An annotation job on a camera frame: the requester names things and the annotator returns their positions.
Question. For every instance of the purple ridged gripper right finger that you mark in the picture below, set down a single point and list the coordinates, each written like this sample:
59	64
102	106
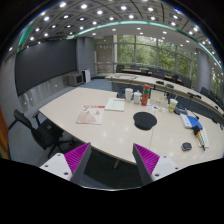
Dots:
151	166

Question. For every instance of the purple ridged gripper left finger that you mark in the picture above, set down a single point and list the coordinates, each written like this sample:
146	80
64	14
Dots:
69	166

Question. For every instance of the dark grey computer mouse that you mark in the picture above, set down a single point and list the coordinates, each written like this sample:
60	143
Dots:
186	146

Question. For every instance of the black round mouse pad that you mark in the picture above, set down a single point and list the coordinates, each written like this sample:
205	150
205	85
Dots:
144	120

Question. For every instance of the black office chair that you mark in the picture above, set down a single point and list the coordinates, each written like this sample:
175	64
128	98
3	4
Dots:
47	135

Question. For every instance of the white keyboard device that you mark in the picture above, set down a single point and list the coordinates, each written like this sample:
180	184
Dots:
185	120

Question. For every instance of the black orange marker pack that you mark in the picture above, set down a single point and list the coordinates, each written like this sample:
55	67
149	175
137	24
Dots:
197	133

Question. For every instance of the blue folder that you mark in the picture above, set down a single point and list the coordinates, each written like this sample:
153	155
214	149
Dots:
191	122

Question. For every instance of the white green paper cup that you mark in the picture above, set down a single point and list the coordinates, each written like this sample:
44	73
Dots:
172	105

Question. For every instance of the white desk calendar stand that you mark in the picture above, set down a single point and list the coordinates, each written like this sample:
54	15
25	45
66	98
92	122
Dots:
158	98

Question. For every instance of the white lidded mug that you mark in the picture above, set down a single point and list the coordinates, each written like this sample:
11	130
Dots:
137	97

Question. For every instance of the white notebook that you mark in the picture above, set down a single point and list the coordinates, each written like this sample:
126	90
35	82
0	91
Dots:
115	104

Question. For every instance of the red thermos bottle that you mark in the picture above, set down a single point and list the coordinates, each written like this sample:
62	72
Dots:
145	94

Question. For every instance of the grey cabinet box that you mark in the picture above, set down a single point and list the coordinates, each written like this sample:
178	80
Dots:
75	80

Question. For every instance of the white air purifier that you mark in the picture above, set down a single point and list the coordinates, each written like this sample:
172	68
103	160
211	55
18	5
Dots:
86	76

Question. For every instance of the large dark wall screen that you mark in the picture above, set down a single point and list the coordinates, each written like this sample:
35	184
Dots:
42	62

